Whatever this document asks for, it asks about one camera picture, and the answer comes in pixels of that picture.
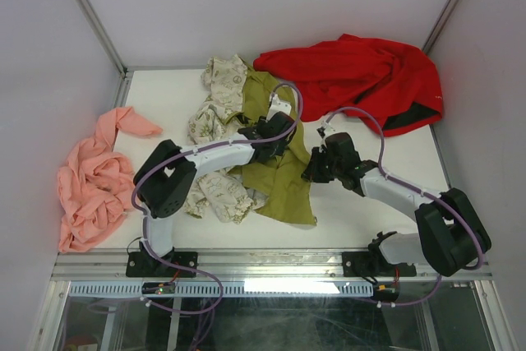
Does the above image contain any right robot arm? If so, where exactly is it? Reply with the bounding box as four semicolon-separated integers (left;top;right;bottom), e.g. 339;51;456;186
302;127;492;277

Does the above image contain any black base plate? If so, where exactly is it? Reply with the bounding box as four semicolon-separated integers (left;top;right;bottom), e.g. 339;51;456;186
126;250;198;279
341;251;417;279

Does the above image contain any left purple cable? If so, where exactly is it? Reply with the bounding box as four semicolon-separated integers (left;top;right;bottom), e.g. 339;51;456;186
130;82;305;351

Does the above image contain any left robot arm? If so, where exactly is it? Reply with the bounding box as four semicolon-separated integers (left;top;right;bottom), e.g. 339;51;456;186
131;112;298;276

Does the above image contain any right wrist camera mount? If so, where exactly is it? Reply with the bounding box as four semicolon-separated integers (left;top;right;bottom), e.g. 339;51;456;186
316;121;338;139

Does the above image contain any cream green patterned jacket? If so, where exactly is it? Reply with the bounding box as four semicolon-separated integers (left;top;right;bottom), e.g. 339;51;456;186
183;55;317;229

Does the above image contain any white slotted cable duct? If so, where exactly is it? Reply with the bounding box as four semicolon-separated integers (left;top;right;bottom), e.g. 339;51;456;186
69;278;373;298

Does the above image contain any aluminium front rail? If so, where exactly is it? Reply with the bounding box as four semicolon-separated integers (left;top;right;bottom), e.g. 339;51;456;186
52;247;493;282

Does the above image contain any right aluminium corner post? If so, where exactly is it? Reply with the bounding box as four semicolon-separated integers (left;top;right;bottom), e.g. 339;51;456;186
422;0;461;55

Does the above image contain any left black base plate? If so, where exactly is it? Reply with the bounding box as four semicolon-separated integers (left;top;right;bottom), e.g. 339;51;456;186
126;250;198;279

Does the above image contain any purple cable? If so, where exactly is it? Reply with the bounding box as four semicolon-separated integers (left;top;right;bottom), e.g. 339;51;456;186
324;106;488;309
130;82;305;351

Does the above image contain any aluminium corner post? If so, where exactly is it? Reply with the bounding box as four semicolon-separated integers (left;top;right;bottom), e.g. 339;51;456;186
422;0;461;55
76;0;127;77

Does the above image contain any red garment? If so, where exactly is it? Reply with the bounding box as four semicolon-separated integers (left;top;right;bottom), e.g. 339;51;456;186
253;34;444;136

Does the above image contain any left aluminium corner post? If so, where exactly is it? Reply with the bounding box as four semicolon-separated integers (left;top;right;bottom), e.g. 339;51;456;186
76;0;127;77

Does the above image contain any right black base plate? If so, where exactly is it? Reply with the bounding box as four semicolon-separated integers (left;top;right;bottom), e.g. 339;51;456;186
341;251;417;279

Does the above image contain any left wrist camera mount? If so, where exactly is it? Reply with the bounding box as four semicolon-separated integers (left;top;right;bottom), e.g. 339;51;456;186
266;93;292;120

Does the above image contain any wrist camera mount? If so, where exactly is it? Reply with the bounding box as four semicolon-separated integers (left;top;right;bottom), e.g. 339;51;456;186
316;121;338;139
266;93;292;120

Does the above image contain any pink garment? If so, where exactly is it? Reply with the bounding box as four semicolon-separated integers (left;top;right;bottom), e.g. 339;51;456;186
57;107;163;253

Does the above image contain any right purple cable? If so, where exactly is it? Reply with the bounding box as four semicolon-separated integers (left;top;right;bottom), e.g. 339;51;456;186
324;106;488;309

